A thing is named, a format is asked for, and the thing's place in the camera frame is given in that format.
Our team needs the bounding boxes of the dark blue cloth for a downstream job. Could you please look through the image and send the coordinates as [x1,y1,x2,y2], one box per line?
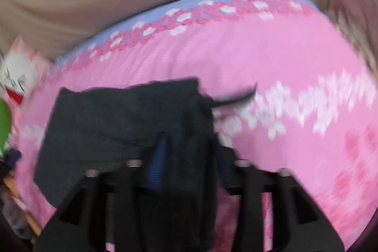
[0,149,22,177]

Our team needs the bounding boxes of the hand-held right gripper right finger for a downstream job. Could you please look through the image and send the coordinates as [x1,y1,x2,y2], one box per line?
[218,146,347,252]

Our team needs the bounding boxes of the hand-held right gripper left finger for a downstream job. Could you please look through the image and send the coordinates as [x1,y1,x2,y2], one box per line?
[32,132,175,252]

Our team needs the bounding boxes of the dark grey pants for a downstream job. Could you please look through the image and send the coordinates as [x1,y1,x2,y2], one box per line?
[33,78,258,250]

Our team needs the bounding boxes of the patterned beige curtain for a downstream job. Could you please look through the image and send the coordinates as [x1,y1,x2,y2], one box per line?
[320,0,378,80]

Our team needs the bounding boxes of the pink floral bed sheet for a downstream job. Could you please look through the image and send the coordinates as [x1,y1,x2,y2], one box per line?
[13,0,378,252]

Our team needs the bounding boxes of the wooden stick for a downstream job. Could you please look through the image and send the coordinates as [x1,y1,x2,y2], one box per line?
[3,178,42,236]

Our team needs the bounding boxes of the cartoon face pillow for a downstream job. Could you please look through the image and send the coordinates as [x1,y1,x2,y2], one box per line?
[0,36,51,106]

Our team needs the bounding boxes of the green plush toy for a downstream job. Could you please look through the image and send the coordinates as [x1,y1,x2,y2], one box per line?
[0,98,12,153]

